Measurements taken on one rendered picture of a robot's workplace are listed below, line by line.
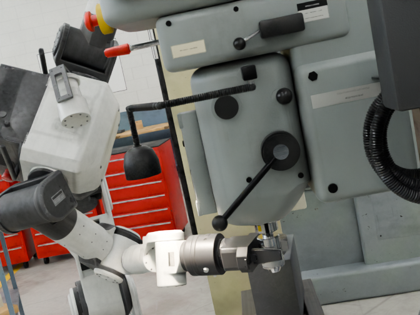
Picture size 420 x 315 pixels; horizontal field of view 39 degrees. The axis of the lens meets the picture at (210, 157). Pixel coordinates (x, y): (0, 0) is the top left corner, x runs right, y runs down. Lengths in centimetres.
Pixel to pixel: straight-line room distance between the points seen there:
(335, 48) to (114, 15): 39
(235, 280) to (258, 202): 199
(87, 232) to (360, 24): 78
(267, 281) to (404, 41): 94
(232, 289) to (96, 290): 141
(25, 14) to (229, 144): 977
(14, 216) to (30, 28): 943
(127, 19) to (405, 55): 49
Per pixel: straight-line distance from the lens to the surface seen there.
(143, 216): 591
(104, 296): 180
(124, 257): 148
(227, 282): 310
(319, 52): 108
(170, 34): 106
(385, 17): 84
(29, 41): 1074
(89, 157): 140
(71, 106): 132
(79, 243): 145
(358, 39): 109
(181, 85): 291
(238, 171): 110
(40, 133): 142
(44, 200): 132
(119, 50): 129
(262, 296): 164
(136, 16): 107
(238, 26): 106
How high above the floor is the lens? 162
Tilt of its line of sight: 8 degrees down
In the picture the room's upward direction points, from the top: 12 degrees counter-clockwise
